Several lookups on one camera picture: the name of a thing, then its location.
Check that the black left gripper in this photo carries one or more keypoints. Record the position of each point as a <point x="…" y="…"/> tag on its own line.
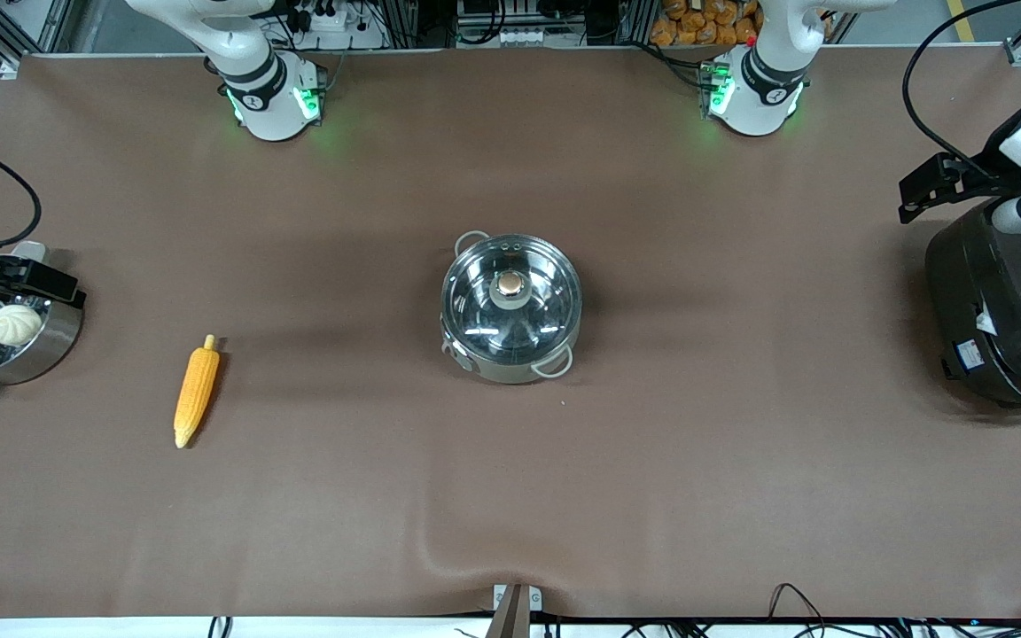
<point x="982" y="176"/>

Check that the yellow corn cob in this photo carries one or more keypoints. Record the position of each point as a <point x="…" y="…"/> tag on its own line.
<point x="195" y="390"/>

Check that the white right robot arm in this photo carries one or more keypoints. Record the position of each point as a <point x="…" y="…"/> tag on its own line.
<point x="267" y="106"/>

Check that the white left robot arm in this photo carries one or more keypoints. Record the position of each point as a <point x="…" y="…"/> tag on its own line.
<point x="754" y="97"/>

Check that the stainless steel steamer pot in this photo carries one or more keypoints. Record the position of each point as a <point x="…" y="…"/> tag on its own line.
<point x="63" y="341"/>

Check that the stainless steel cooking pot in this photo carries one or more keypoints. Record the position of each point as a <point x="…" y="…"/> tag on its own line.
<point x="510" y="373"/>

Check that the white steamed bun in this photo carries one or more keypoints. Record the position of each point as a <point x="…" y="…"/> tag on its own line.
<point x="14" y="325"/>

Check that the black rice cooker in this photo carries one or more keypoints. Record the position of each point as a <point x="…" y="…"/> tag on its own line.
<point x="1007" y="310"/>

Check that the orange snack bag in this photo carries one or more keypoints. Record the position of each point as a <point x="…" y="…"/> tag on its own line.
<point x="697" y="22"/>

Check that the white power strip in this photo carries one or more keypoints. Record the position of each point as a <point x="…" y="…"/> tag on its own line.
<point x="360" y="35"/>

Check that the white socket block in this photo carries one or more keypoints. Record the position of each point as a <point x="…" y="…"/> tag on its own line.
<point x="524" y="37"/>

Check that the brown table mat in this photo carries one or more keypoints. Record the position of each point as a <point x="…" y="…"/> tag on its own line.
<point x="510" y="487"/>

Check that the grey metal table bracket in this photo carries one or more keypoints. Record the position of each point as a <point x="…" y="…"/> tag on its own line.
<point x="535" y="601"/>

